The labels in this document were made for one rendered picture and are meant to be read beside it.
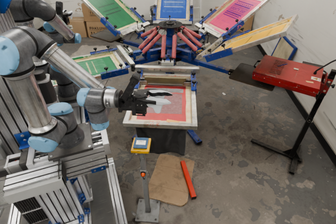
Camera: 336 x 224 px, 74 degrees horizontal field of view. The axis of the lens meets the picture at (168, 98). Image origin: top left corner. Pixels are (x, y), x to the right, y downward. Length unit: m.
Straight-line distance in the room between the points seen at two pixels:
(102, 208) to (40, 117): 1.39
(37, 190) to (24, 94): 0.56
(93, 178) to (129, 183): 0.39
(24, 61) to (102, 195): 1.67
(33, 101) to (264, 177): 2.43
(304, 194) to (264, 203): 0.46
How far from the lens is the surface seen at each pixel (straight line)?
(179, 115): 1.87
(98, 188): 2.40
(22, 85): 0.98
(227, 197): 2.57
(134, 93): 0.85
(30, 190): 1.37
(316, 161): 3.26
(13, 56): 0.90
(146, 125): 1.75
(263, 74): 2.32
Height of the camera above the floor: 2.17
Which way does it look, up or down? 36 degrees down
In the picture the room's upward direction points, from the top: straight up
